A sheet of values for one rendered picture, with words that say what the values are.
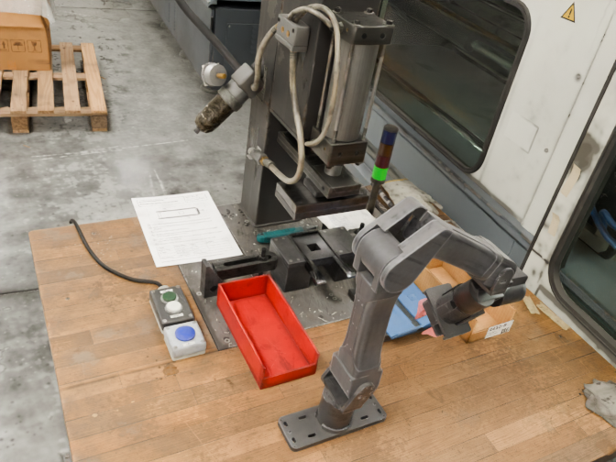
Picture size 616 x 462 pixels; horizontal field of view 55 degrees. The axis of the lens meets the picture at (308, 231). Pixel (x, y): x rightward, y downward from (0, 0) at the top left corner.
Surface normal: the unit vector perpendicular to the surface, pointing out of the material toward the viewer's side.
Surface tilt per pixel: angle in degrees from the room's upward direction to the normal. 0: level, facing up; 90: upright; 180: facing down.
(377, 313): 95
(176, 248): 1
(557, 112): 90
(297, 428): 0
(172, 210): 0
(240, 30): 90
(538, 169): 90
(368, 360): 80
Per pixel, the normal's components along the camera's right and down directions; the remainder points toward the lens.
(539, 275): -0.91, 0.11
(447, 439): 0.15, -0.81
